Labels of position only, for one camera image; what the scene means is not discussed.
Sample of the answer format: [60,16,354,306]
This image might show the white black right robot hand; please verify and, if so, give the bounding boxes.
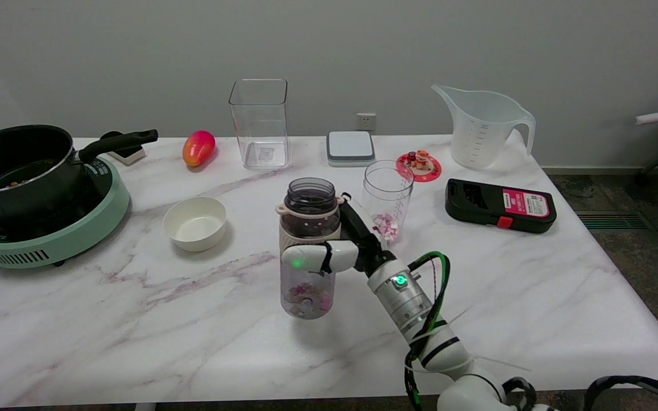
[282,193,398,277]

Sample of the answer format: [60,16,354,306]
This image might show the grey clear bottle beige sleeve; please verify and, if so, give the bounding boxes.
[275,177,345,320]

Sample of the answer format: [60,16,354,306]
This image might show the clear plastic cup with cubes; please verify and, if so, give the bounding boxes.
[362,160,414,245]

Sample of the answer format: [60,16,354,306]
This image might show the red coaster with figurines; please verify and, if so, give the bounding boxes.
[396,150,442,183]

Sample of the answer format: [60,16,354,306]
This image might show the white grey square lid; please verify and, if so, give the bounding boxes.
[327,131,375,167]

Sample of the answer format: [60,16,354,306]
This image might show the black slicer box pink label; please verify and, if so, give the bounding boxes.
[445,179,557,235]

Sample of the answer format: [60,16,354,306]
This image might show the clear square plastic container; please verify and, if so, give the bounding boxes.
[228,79,292,170]

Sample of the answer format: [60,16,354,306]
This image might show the clear plastic measuring jug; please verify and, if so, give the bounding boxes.
[431,84,536,171]

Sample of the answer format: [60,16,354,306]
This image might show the white bowl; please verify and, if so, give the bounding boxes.
[163,196,227,252]

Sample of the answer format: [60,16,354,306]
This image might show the red orange toy mango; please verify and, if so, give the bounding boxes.
[183,130,216,168]

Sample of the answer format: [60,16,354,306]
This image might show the floor vent grille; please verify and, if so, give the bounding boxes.
[575,211,649,231]

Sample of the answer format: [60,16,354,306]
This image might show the mint green induction cooker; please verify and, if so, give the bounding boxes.
[0,155,131,269]

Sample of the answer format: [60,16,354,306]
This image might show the green robot wrist cable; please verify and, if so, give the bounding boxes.
[403,251,451,411]

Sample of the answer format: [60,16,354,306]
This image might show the black saucepan with handle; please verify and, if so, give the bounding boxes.
[0,124,159,220]

